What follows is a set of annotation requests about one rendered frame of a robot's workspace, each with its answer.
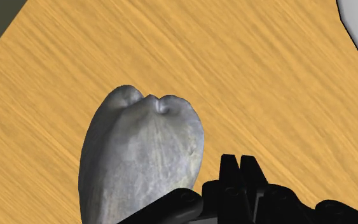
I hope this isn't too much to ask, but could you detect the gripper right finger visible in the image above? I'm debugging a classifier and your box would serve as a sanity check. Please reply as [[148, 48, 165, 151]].
[[239, 155, 358, 224]]

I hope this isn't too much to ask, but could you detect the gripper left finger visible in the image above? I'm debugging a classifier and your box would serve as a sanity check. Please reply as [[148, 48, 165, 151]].
[[118, 153, 254, 224]]

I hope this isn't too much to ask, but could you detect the grey heart-shaped stone lump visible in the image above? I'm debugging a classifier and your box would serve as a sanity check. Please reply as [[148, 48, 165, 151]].
[[78, 84, 205, 224]]

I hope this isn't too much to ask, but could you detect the light wooden table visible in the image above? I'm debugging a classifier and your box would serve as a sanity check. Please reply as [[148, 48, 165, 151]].
[[0, 0, 358, 224]]

